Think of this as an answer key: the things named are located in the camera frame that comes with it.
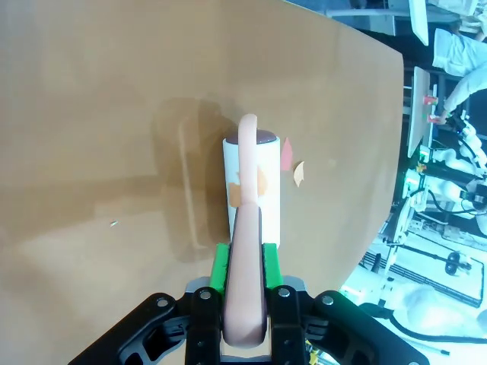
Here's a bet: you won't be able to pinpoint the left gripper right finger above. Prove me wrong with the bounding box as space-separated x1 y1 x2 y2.
262 242 428 365

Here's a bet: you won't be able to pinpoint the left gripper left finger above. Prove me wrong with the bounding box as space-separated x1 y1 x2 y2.
68 243 231 365

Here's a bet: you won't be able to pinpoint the pink handled lint roller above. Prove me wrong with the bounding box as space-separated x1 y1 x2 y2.
221 113 285 349

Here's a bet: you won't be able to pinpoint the black caster wheels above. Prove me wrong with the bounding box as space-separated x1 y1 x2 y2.
444 252 473 278

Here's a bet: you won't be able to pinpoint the orange paper scrap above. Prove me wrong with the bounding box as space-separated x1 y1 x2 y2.
255 167 269 197
293 160 307 189
229 182 243 208

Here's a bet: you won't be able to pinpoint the red paper scrap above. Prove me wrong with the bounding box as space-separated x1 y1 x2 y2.
280 136 294 171

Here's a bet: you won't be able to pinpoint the beige board panel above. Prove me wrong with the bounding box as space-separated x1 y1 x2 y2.
406 65 434 159

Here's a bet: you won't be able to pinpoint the person in white coat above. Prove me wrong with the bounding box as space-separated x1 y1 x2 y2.
432 27 487 123

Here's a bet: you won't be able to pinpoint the black floor cable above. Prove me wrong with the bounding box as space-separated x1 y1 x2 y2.
355 300 487 344

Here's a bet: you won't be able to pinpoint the white metal frame stand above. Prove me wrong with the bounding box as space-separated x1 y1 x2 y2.
378 167 481 308

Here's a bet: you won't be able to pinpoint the white robot arm with cables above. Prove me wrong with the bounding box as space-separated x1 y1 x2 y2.
428 120 487 214

